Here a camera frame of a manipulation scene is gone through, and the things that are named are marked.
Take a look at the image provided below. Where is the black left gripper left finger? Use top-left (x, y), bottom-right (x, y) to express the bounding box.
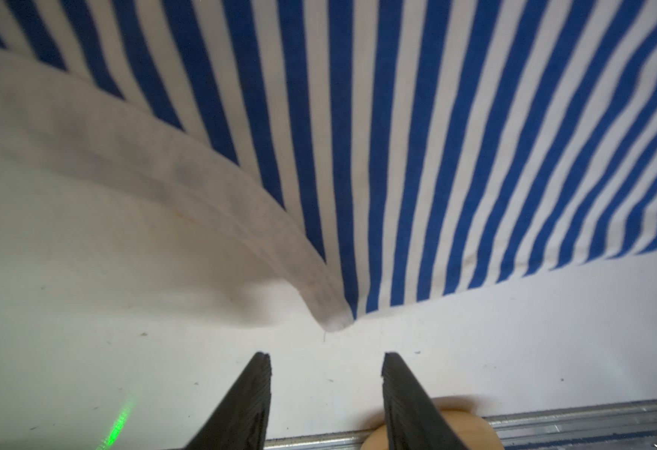
top-left (184, 352), bottom-right (271, 450)

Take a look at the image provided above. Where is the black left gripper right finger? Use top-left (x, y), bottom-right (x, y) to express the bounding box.
top-left (382, 352), bottom-right (468, 450)

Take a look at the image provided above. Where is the blue white striped tank top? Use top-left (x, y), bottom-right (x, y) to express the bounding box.
top-left (0, 1), bottom-right (657, 331)

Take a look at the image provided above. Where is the pink oval container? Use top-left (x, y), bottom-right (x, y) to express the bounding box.
top-left (360, 410), bottom-right (504, 450)

